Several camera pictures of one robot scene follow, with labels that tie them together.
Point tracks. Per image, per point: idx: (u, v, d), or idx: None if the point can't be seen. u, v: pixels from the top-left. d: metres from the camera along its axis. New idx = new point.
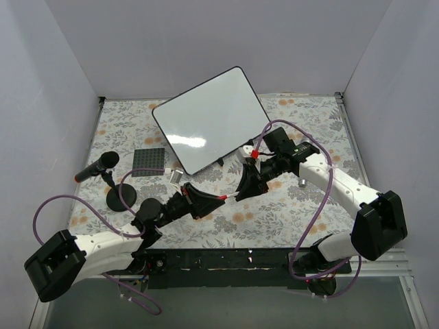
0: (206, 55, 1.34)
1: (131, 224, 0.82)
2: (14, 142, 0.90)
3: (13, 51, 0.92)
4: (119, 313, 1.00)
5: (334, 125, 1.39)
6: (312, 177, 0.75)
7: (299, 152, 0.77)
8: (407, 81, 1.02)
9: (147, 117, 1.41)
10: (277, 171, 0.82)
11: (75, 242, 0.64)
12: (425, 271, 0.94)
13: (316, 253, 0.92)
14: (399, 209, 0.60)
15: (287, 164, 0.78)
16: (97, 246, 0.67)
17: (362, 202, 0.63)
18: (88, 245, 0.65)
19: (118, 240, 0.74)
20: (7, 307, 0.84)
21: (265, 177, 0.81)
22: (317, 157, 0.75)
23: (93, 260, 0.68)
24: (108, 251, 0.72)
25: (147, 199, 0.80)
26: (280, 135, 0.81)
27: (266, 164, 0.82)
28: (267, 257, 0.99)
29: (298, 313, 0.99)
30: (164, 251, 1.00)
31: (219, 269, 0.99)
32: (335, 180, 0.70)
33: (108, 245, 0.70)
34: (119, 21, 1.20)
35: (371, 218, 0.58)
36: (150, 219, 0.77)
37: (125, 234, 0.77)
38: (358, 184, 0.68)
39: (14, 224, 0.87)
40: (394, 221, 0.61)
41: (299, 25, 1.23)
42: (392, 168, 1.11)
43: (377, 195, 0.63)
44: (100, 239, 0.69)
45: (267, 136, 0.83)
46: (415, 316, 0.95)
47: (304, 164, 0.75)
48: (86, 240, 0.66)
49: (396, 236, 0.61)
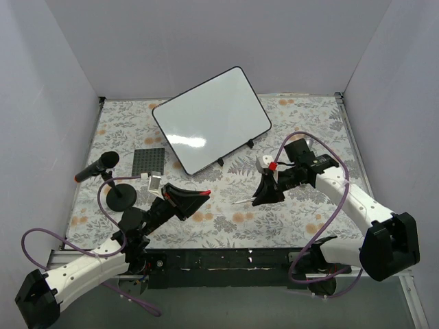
0: (206, 55, 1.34)
1: (110, 238, 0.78)
2: (14, 142, 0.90)
3: (13, 51, 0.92)
4: (119, 313, 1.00)
5: (334, 125, 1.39)
6: (327, 190, 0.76)
7: (317, 164, 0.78)
8: (407, 81, 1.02)
9: (147, 117, 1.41)
10: (294, 181, 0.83)
11: (45, 280, 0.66)
12: (424, 271, 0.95)
13: (316, 253, 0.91)
14: (412, 232, 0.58)
15: (304, 175, 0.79)
16: (69, 279, 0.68)
17: (374, 220, 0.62)
18: (59, 280, 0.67)
19: (92, 265, 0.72)
20: (7, 307, 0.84)
21: (282, 186, 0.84)
22: (335, 171, 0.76)
23: (73, 288, 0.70)
24: (87, 277, 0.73)
25: (126, 210, 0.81)
26: (300, 146, 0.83)
27: (284, 174, 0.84)
28: (267, 258, 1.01)
29: (299, 313, 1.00)
30: (164, 251, 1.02)
31: (219, 269, 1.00)
32: (350, 195, 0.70)
33: (82, 273, 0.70)
34: (119, 21, 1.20)
35: (381, 238, 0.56)
36: (134, 229, 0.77)
37: (101, 253, 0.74)
38: (373, 201, 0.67)
39: (15, 225, 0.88)
40: (406, 244, 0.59)
41: (299, 25, 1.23)
42: (392, 168, 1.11)
43: (391, 214, 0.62)
44: (73, 270, 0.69)
45: (287, 147, 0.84)
46: (416, 316, 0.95)
47: (322, 175, 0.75)
48: (58, 275, 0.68)
49: (407, 260, 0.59)
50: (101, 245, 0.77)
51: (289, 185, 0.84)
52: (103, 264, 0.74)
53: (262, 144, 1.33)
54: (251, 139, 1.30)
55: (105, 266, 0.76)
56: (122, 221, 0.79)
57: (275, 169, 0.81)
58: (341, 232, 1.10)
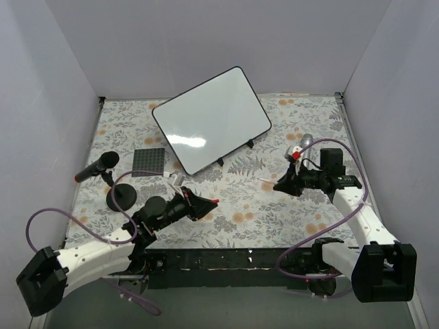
0: (206, 55, 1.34)
1: (121, 228, 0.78)
2: (14, 142, 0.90)
3: (13, 51, 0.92)
4: (119, 313, 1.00)
5: (334, 125, 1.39)
6: (342, 206, 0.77)
7: (341, 180, 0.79)
8: (407, 81, 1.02)
9: (147, 117, 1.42)
10: (313, 184, 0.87)
11: (57, 258, 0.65)
12: (424, 271, 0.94)
13: (314, 251, 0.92)
14: (410, 264, 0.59)
15: (324, 186, 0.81)
16: (81, 260, 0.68)
17: (374, 240, 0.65)
18: (71, 260, 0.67)
19: (104, 251, 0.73)
20: (7, 307, 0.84)
21: (299, 180, 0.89)
22: (356, 191, 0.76)
23: (83, 271, 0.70)
24: (97, 262, 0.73)
25: (151, 197, 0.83)
26: (335, 158, 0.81)
27: (307, 172, 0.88)
28: (267, 258, 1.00)
29: (299, 314, 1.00)
30: (164, 251, 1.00)
31: (219, 269, 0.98)
32: (359, 214, 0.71)
33: (93, 256, 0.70)
34: (119, 21, 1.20)
35: (376, 259, 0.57)
36: (155, 216, 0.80)
37: (112, 241, 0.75)
38: (381, 225, 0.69)
39: (15, 224, 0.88)
40: (400, 275, 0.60)
41: (299, 25, 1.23)
42: (392, 168, 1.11)
43: (393, 242, 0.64)
44: (84, 252, 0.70)
45: (322, 152, 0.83)
46: (416, 317, 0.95)
47: (340, 192, 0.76)
48: (70, 255, 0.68)
49: (396, 292, 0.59)
50: (112, 233, 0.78)
51: (307, 184, 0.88)
52: (114, 251, 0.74)
53: (262, 144, 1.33)
54: (251, 138, 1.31)
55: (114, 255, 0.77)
56: (148, 205, 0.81)
57: (297, 160, 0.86)
58: (341, 232, 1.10)
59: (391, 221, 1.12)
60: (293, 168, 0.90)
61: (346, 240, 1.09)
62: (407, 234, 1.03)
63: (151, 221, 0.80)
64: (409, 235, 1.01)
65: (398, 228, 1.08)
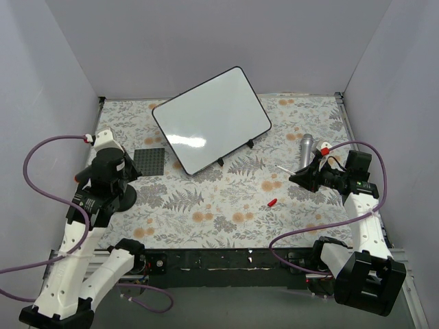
0: (207, 54, 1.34)
1: (70, 223, 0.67)
2: (14, 142, 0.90)
3: (12, 51, 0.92)
4: (119, 314, 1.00)
5: (334, 125, 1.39)
6: (350, 208, 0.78)
7: (361, 186, 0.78)
8: (407, 81, 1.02)
9: (147, 116, 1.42)
10: (332, 184, 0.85)
11: (40, 313, 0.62)
12: (426, 271, 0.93)
13: (313, 248, 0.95)
14: (395, 282, 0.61)
15: (341, 184, 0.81)
16: (58, 295, 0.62)
17: (367, 249, 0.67)
18: (51, 304, 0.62)
19: (70, 268, 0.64)
20: (7, 307, 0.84)
21: (319, 178, 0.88)
22: (369, 199, 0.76)
23: (75, 295, 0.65)
24: (79, 274, 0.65)
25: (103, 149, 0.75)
26: (359, 163, 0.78)
27: (330, 171, 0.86)
28: (266, 258, 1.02)
29: (298, 313, 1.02)
30: (164, 251, 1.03)
31: (219, 269, 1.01)
32: (363, 223, 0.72)
33: (68, 282, 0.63)
34: (119, 20, 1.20)
35: (361, 265, 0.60)
36: (112, 165, 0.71)
37: (68, 252, 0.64)
38: (381, 238, 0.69)
39: (14, 223, 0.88)
40: (381, 289, 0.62)
41: (300, 23, 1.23)
42: (392, 167, 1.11)
43: (386, 258, 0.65)
44: (58, 284, 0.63)
45: (350, 152, 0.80)
46: (416, 317, 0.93)
47: (353, 195, 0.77)
48: (48, 299, 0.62)
49: (374, 302, 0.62)
50: (66, 238, 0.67)
51: (326, 183, 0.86)
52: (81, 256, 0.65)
53: (262, 144, 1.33)
54: (251, 139, 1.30)
55: (90, 252, 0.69)
56: (100, 156, 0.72)
57: (326, 155, 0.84)
58: (341, 232, 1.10)
59: (392, 220, 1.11)
60: (317, 164, 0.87)
61: (345, 240, 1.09)
62: (407, 233, 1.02)
63: (114, 173, 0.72)
64: (410, 233, 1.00)
65: (398, 227, 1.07)
